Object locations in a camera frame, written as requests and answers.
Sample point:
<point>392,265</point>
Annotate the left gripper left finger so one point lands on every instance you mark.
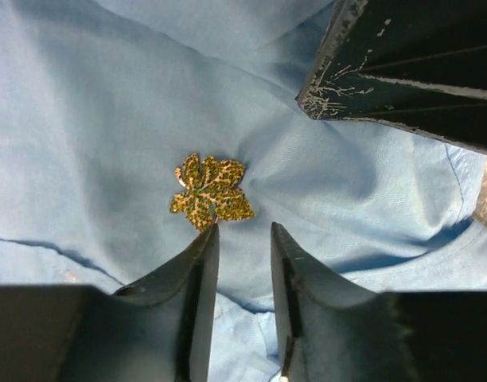
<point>158,328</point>

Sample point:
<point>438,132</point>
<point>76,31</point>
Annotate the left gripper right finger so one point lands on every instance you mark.
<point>330,329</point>

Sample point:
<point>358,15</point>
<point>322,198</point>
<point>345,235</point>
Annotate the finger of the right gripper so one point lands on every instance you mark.
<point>419,66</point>

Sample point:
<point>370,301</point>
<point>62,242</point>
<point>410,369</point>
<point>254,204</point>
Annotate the gold metal brooch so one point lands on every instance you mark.
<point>210,192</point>

